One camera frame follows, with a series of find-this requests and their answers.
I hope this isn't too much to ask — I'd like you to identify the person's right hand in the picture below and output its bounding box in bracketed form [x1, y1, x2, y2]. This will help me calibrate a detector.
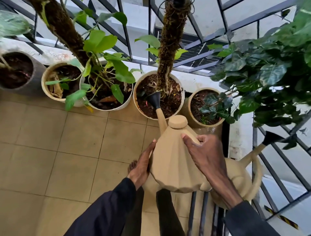
[181, 133, 234, 195]

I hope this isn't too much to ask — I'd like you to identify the person's left hand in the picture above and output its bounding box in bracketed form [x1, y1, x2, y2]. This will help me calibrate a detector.
[127, 139, 157, 190]

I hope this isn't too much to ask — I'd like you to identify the beige faceted watering can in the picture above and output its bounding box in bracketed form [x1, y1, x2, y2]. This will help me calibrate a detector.
[145, 91, 212, 194]

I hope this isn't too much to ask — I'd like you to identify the person's right forearm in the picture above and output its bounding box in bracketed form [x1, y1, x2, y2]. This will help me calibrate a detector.
[207, 174, 281, 236]

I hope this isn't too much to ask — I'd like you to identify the person's left forearm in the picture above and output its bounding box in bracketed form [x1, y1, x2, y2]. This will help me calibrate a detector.
[64, 177, 137, 236]

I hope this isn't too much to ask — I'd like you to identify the person's bare foot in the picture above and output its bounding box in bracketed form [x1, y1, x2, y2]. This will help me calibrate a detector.
[127, 160, 139, 176]

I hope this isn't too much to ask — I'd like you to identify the tan plant pot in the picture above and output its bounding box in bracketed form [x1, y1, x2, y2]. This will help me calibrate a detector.
[186, 88, 225, 130]

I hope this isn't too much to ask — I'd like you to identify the large cream plant pot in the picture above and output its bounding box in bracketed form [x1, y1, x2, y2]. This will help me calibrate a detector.
[133, 71, 185, 121]

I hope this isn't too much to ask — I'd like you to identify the white plant pot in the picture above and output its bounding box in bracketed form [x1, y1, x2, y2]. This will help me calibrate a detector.
[80, 71, 134, 112]

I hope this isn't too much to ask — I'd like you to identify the person's left leg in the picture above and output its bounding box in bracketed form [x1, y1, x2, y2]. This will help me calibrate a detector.
[121, 186, 146, 236]

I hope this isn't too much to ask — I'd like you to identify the person's leg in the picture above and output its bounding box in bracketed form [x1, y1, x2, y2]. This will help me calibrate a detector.
[121, 186, 146, 236]
[155, 188, 186, 236]

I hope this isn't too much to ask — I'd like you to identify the beige smooth watering can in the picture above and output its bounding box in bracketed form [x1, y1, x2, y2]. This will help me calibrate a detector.
[209, 131, 285, 210]

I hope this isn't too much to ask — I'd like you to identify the person's right leg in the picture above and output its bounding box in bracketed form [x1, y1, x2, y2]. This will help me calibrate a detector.
[155, 188, 186, 236]

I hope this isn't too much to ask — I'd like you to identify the black metal rack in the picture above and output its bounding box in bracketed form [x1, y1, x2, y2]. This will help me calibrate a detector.
[187, 191, 227, 236]

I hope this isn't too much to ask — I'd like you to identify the dark louvered vent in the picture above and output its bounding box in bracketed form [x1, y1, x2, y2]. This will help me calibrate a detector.
[154, 27, 220, 73]

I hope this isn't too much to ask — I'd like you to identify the upright moss pole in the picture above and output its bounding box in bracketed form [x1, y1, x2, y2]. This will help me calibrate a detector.
[155, 0, 193, 93]

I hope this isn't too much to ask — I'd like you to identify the dark green leafy plant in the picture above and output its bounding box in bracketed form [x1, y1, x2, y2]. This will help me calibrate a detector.
[198, 0, 311, 150]

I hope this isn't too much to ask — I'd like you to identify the small cream plant pot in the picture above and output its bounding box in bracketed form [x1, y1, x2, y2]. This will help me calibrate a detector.
[41, 62, 86, 108]

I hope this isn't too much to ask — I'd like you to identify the yellow black striped tape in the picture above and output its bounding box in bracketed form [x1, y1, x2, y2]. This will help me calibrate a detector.
[264, 205, 300, 230]

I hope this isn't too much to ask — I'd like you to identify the light green pothos plant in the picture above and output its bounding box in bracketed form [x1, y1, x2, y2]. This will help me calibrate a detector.
[45, 11, 189, 112]

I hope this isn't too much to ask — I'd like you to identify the black metal railing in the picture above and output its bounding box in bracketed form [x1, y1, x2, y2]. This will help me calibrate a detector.
[0, 0, 311, 220]

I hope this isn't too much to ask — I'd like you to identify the grey plant pot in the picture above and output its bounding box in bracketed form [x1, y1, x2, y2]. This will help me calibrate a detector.
[0, 50, 46, 96]

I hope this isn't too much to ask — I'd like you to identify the leaning moss pole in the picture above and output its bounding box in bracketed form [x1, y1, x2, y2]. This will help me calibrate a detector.
[29, 0, 91, 67]

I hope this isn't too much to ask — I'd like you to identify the variegated leaf plant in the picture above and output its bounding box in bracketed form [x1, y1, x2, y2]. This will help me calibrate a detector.
[0, 10, 31, 69]

